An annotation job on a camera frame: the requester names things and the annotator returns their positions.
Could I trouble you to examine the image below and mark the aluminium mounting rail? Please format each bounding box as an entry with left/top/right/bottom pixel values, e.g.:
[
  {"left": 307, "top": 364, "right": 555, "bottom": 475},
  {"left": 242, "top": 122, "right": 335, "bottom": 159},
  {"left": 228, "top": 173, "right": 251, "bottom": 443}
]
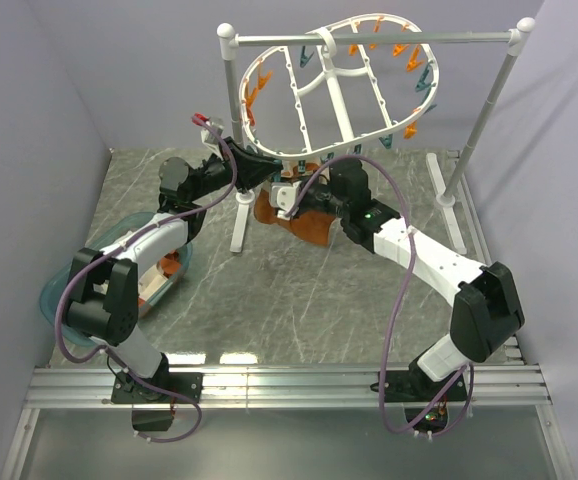
[{"left": 23, "top": 364, "right": 551, "bottom": 409}]

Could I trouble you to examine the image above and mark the orange cloth in basket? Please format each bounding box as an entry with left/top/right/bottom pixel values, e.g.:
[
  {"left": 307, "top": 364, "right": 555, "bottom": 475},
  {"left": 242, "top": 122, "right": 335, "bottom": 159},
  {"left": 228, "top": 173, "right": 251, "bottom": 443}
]
[{"left": 159, "top": 250, "right": 184, "bottom": 278}]

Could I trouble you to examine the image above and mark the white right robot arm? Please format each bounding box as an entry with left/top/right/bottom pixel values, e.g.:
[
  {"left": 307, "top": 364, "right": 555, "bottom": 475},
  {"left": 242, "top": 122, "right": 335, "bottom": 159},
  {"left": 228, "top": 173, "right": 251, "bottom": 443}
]
[{"left": 278, "top": 155, "right": 525, "bottom": 400}]

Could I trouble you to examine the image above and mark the pale yellow cloth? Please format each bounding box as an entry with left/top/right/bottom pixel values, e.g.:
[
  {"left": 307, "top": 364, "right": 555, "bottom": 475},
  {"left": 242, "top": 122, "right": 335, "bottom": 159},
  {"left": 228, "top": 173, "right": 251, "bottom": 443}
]
[{"left": 138, "top": 264, "right": 168, "bottom": 303}]

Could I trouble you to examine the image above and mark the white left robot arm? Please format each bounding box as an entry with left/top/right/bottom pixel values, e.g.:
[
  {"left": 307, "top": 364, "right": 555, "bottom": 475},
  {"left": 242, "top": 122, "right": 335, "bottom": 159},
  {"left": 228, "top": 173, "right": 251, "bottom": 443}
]
[{"left": 54, "top": 138, "right": 282, "bottom": 402}]

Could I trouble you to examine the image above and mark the white drying rack stand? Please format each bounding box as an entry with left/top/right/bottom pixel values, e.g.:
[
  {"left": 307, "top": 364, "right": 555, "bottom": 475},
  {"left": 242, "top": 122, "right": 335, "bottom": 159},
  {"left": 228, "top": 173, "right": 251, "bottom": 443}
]
[{"left": 217, "top": 17, "right": 535, "bottom": 253}]

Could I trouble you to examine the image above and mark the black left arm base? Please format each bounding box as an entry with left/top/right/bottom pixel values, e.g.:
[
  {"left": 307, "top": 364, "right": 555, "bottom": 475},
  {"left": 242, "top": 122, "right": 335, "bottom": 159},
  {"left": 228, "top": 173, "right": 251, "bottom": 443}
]
[{"left": 111, "top": 372, "right": 203, "bottom": 405}]

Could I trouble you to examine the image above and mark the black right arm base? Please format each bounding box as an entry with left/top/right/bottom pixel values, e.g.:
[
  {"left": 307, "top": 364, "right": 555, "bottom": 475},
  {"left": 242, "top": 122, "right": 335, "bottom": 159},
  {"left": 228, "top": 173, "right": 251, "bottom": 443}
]
[{"left": 384, "top": 370, "right": 467, "bottom": 403}]

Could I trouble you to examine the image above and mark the orange underwear beige waistband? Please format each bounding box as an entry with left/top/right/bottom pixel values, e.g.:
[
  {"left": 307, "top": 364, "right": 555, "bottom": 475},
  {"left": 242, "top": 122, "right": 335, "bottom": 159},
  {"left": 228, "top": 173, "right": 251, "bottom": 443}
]
[{"left": 254, "top": 181, "right": 336, "bottom": 247}]

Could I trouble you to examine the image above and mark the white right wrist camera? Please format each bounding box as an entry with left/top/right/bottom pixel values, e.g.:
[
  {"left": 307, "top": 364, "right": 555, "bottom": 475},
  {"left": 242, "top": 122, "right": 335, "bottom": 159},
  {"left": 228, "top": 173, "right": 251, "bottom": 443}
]
[{"left": 269, "top": 181, "right": 302, "bottom": 220}]

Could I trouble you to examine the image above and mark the orange front clothes peg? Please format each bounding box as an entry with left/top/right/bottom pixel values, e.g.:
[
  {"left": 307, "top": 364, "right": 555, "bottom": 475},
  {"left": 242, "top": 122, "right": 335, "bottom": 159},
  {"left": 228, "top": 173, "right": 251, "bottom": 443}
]
[{"left": 403, "top": 122, "right": 418, "bottom": 140}]

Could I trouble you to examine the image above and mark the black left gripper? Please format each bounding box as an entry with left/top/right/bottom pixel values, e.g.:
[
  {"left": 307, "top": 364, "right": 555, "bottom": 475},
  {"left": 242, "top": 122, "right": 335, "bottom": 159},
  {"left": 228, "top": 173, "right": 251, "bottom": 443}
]
[{"left": 189, "top": 138, "right": 284, "bottom": 203}]

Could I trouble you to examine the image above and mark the white oval clip hanger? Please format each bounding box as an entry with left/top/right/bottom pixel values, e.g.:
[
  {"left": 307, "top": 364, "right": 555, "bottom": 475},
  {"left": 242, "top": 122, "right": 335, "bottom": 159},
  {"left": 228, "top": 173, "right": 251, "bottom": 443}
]
[{"left": 238, "top": 13, "right": 440, "bottom": 161}]

